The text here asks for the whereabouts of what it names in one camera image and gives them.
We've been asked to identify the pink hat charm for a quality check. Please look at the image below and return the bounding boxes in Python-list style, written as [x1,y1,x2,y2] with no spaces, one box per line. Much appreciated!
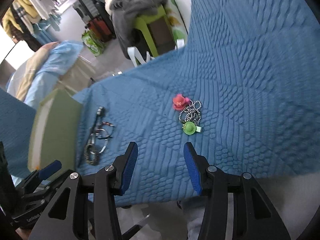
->
[172,94,190,111]

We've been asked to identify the green hat charm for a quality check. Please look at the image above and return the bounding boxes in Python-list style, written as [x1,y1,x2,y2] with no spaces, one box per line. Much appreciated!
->
[182,121,202,135]

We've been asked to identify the green white shopping bag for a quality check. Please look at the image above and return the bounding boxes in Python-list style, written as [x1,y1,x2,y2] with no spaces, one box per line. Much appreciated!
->
[81,30,105,56]

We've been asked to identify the hanging clothes rack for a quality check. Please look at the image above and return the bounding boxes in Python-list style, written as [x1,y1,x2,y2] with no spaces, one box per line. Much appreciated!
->
[1,0,64,51]

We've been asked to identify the dark stacked suitcases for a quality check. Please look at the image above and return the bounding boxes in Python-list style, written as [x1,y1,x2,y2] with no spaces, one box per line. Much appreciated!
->
[73,0,116,42]

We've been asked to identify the grey blanket on stool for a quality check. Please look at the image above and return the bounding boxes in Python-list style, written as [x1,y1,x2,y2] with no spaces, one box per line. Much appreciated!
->
[110,0,167,59]

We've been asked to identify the red bead bracelet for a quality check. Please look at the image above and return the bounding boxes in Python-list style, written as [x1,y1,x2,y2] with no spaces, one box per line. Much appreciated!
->
[94,121,115,140]

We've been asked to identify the rolled fruit-print mat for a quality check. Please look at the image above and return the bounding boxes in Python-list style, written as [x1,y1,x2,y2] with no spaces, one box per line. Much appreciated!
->
[164,0,188,48]

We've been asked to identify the white plastic bag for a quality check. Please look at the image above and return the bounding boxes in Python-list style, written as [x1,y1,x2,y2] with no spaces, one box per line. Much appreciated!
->
[127,39,185,68]

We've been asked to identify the silver ball chain keychain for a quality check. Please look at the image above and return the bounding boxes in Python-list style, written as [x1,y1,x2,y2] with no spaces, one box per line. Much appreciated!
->
[178,100,202,126]

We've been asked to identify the blue quilted sofa cover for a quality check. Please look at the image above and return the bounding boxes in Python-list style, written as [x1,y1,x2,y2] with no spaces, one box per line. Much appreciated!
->
[0,0,320,204]

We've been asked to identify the bed with blue sheet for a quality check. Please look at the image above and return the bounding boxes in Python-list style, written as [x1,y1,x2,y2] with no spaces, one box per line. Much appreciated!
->
[7,41,95,109]

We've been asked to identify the silver bangle ring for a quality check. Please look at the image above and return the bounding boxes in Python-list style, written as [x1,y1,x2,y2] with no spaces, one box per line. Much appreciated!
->
[91,128,111,156]

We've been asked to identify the green plastic stool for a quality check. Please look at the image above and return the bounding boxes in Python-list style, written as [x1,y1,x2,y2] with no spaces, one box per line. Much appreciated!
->
[134,5,176,57]

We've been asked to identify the green cardboard box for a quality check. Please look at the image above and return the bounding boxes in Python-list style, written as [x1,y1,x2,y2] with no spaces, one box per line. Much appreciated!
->
[28,89,82,179]

